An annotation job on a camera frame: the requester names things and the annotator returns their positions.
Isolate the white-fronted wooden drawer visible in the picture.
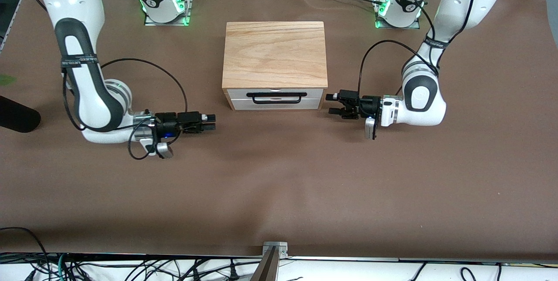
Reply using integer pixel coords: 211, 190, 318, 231
228, 89, 324, 100

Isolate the black metal drawer handle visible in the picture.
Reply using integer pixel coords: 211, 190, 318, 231
246, 92, 307, 105

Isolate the light wooden drawer cabinet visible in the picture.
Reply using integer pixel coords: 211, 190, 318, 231
221, 21, 329, 112

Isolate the brown table cover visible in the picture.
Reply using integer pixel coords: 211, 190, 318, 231
0, 0, 558, 261

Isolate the black cylindrical object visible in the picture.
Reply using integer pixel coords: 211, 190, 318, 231
0, 95, 41, 133

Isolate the black cable strap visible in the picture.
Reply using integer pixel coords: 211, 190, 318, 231
424, 36, 451, 50
60, 54, 99, 69

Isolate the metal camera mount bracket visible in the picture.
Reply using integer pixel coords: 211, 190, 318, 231
249, 241, 289, 281

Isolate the black looped floor cable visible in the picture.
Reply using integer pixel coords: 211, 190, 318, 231
0, 227, 49, 281

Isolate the teal cable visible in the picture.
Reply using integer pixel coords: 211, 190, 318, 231
52, 253, 68, 281

